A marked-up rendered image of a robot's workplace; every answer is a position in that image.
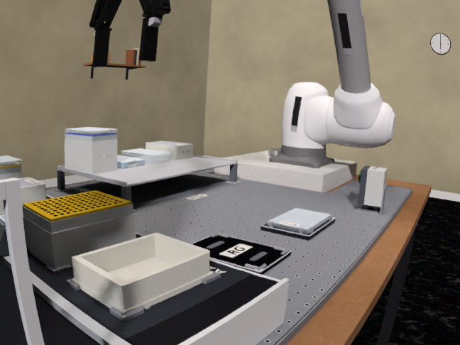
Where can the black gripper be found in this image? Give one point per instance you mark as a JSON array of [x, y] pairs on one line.
[[105, 11]]

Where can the black flat nest plate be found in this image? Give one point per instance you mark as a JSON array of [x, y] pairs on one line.
[[255, 257]]

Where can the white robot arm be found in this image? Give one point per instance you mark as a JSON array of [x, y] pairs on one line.
[[359, 117]]

